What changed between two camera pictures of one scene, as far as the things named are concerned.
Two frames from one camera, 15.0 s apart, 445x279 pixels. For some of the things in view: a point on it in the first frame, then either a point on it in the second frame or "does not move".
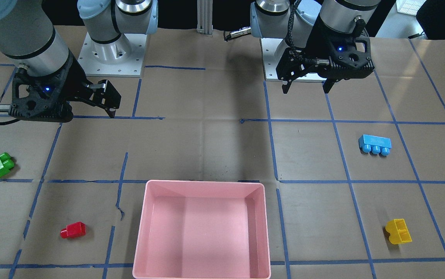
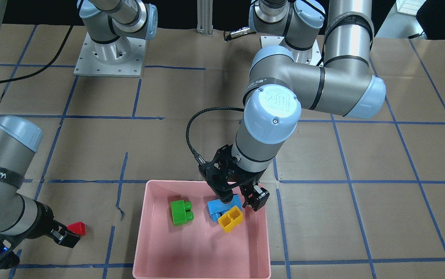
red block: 73,230 does not move
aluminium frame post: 204,8 does not move
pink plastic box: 202,229 does not move
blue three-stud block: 376,145 → 216,207
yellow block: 399,232 → 231,219
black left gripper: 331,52 → 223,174
